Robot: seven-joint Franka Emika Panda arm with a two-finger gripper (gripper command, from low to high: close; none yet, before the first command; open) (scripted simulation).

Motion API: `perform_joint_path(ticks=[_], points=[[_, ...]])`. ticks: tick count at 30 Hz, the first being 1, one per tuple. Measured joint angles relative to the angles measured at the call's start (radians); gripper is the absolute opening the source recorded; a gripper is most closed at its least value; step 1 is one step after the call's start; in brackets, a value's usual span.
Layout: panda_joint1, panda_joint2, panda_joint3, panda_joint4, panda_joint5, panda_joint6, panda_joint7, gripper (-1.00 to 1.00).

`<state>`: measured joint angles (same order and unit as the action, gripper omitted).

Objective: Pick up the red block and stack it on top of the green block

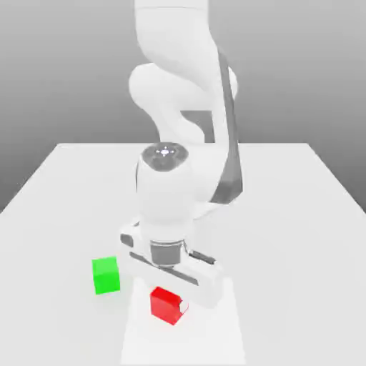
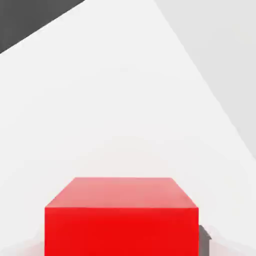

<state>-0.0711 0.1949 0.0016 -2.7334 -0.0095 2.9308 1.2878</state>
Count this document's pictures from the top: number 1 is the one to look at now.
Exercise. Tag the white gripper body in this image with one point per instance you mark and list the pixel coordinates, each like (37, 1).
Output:
(183, 281)

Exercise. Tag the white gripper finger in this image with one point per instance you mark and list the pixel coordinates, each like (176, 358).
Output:
(183, 306)

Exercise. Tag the small red cube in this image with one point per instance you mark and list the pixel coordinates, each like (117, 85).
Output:
(164, 307)

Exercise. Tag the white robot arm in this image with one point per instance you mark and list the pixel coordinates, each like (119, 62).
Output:
(168, 188)

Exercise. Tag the small green cube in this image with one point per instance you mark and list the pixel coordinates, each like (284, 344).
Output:
(105, 276)

